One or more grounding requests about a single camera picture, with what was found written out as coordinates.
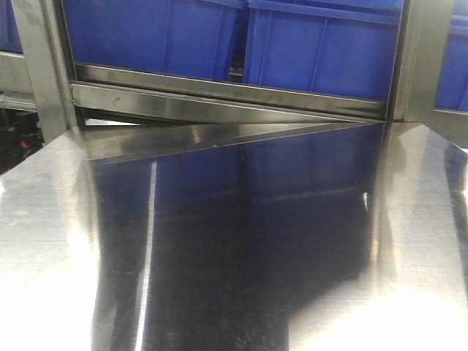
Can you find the blue plastic bin left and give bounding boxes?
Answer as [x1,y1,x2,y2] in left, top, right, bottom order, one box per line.
[63,1,246,80]

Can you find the blue plastic bin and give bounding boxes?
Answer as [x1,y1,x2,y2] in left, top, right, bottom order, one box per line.
[63,1,246,80]
[243,1,401,100]

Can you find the blue plastic bin right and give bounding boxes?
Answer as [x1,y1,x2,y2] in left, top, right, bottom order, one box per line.
[243,1,401,100]

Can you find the blue bin far right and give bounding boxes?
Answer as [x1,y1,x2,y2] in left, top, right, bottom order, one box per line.
[435,15,468,112]

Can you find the blue bin far left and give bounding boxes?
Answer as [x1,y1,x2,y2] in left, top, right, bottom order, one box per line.
[1,0,23,53]

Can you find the stainless steel shelf frame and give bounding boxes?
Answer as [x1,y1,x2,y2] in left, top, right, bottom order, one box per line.
[12,1,467,138]

